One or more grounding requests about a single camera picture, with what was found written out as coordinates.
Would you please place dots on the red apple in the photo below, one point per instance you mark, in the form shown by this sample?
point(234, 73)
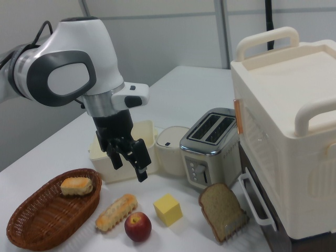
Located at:
point(137, 226)

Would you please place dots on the cream lidded small bin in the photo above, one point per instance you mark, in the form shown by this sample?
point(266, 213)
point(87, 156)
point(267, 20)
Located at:
point(170, 149)

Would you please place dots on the dark brown cabinet base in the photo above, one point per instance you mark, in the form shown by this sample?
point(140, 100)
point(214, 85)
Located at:
point(265, 199)

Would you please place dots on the short toasted bread roll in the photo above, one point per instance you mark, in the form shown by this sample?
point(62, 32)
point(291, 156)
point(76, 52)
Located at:
point(76, 186)

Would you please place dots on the yellow cube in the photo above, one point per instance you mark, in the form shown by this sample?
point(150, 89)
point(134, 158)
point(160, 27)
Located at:
point(168, 208)

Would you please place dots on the grey partition post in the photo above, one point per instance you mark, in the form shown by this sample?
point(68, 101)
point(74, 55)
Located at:
point(224, 34)
point(83, 9)

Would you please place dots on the black background pole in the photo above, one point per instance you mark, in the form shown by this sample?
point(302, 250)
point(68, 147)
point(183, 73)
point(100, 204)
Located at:
point(270, 23)

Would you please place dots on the silver two-slot toaster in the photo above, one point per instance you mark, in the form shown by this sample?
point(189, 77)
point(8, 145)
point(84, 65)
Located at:
point(207, 147)

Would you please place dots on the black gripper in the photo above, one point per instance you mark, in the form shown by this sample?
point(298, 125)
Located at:
point(114, 126)

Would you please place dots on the cream open plastic box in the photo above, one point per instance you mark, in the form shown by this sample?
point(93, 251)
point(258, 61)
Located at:
point(143, 136)

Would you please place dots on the brown wicker basket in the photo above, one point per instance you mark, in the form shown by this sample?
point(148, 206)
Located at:
point(47, 218)

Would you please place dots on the orange cabinet door latch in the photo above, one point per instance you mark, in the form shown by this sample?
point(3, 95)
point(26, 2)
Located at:
point(238, 115)

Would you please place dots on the brown bread slice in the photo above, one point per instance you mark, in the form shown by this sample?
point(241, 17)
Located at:
point(218, 207)

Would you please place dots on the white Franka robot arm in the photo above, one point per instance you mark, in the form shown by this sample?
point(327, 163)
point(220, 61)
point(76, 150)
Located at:
point(78, 47)

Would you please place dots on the long toasted bread roll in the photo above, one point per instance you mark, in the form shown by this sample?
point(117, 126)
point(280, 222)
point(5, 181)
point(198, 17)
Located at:
point(116, 211)

